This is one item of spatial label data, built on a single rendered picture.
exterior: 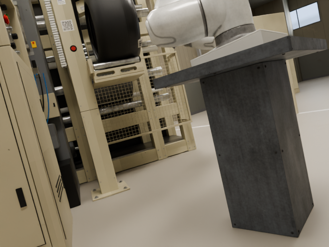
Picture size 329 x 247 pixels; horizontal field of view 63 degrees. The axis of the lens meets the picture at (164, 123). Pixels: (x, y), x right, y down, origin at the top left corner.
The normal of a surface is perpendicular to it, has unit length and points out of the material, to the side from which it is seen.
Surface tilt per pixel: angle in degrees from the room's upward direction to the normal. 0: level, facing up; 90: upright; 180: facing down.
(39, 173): 90
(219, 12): 96
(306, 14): 90
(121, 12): 88
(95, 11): 82
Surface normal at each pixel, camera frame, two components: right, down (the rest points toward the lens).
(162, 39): -0.15, 0.84
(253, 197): -0.64, 0.22
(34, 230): 0.32, 0.00
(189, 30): 0.11, 0.61
